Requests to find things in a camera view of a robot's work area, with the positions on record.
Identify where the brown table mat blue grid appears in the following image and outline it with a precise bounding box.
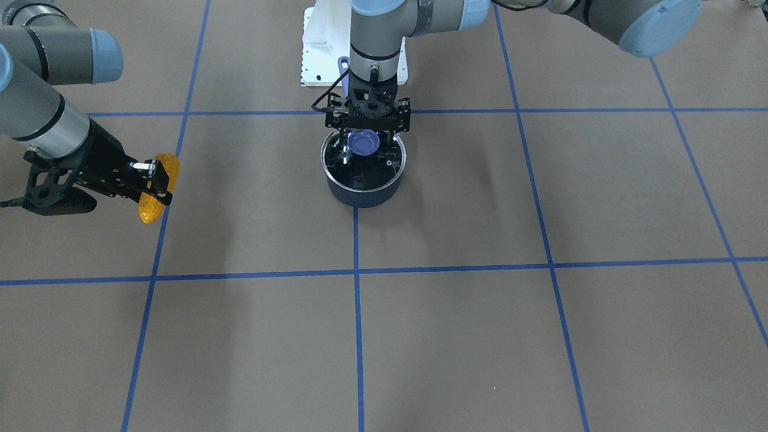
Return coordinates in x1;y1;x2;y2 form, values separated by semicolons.
1;1;767;431

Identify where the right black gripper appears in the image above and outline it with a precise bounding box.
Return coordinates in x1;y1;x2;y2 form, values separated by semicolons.
22;120;173;216

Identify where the yellow corn cob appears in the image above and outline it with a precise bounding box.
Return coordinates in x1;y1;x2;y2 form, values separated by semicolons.
138;152;181;224

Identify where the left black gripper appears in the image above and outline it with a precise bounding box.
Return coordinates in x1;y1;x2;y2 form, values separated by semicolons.
325;87;412;165

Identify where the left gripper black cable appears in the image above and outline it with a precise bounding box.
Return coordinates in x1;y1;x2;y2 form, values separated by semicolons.
311;69;355;115

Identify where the glass lid purple knob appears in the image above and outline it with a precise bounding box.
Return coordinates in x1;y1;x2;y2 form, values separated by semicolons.
319;130;407;193

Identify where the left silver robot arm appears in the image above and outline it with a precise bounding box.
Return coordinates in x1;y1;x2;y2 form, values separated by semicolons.
312;1;703;142

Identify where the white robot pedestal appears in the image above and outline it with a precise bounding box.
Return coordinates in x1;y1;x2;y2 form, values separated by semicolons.
301;0;409;88

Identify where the dark blue saucepan purple handle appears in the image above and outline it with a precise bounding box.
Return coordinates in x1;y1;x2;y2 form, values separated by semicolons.
312;57;412;208

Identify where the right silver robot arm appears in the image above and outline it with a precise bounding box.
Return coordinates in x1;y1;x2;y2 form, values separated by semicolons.
1;1;181;223

